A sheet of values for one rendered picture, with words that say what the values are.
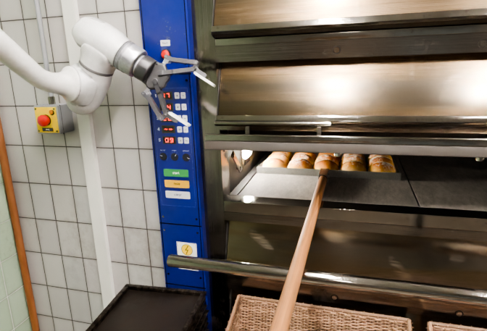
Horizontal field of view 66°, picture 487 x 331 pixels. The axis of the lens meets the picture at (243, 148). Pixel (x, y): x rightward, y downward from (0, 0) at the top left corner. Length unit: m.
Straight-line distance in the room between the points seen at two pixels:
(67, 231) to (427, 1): 1.45
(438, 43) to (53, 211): 1.44
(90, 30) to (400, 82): 0.87
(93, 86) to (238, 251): 0.70
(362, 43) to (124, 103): 0.78
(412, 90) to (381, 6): 0.24
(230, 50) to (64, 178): 0.81
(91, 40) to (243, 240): 0.78
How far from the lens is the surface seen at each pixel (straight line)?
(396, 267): 1.29
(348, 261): 1.28
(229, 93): 1.18
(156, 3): 1.25
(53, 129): 1.45
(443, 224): 1.25
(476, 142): 1.04
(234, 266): 0.92
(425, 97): 1.14
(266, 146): 1.02
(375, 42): 1.12
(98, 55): 1.16
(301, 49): 1.13
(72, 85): 1.19
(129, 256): 1.54
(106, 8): 1.37
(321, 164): 1.52
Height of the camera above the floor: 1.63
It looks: 13 degrees down
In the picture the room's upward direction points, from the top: 2 degrees counter-clockwise
